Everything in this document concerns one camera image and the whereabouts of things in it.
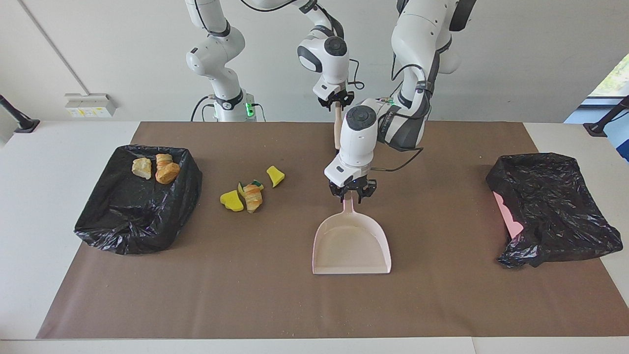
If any black stand with clamp foot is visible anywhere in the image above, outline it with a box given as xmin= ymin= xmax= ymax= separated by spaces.
xmin=0 ymin=93 xmax=41 ymax=134
xmin=583 ymin=95 xmax=629 ymax=137

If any window with green view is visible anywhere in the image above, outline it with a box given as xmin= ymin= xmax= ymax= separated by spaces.
xmin=587 ymin=52 xmax=629 ymax=99

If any black right arm base cable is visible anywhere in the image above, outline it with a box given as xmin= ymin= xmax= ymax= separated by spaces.
xmin=191 ymin=96 xmax=217 ymax=122

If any black plastic trash bag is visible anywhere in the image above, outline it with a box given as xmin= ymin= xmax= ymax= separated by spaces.
xmin=486 ymin=152 xmax=624 ymax=268

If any left black-bagged bin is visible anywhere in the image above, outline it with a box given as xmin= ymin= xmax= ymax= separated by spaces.
xmin=74 ymin=145 xmax=203 ymax=255

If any brown paper table mat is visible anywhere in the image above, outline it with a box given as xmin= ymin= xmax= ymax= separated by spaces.
xmin=37 ymin=121 xmax=629 ymax=340

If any white wall socket box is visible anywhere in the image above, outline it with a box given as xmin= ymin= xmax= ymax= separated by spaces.
xmin=65 ymin=93 xmax=117 ymax=118

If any striped orange croissant toy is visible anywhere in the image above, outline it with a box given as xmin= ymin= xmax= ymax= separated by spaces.
xmin=243 ymin=183 xmax=263 ymax=214

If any brown bread roll toy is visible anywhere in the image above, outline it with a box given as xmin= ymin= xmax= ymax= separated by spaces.
xmin=155 ymin=162 xmax=181 ymax=185

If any pink plastic bin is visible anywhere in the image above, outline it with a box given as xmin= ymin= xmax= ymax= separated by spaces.
xmin=493 ymin=192 xmax=524 ymax=239

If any black left arm wrist cable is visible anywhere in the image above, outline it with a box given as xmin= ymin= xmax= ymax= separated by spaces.
xmin=370 ymin=147 xmax=424 ymax=173

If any beige plastic dustpan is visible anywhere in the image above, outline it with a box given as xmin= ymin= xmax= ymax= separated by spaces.
xmin=313 ymin=194 xmax=392 ymax=275

